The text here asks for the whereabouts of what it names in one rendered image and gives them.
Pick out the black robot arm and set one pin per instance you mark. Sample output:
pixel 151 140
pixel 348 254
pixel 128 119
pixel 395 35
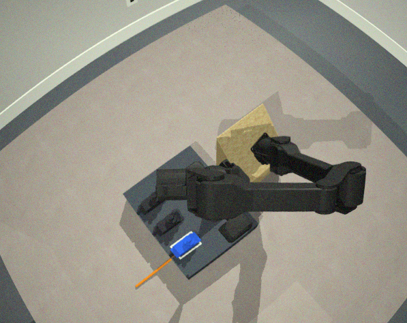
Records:
pixel 224 191

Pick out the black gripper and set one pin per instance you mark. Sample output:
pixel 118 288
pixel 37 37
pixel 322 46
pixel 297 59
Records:
pixel 233 229

